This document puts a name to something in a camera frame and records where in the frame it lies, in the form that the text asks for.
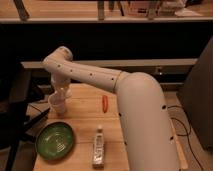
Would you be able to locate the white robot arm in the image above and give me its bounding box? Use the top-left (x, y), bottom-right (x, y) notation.
top-left (43, 46), bottom-right (181, 171)

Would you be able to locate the black cable on floor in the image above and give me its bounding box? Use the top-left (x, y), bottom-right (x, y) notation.
top-left (166, 105), bottom-right (205, 171)

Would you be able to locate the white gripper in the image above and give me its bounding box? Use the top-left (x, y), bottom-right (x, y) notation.
top-left (51, 75), bottom-right (70, 93)

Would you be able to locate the green ribbed bowl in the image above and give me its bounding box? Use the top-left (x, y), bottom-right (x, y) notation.
top-left (35, 122), bottom-right (75, 161)

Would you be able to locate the red chili pepper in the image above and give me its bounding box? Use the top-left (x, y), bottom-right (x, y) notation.
top-left (102, 95), bottom-right (108, 113)

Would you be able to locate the black stand at left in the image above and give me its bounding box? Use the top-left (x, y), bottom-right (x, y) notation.
top-left (0, 63), bottom-right (50, 171)

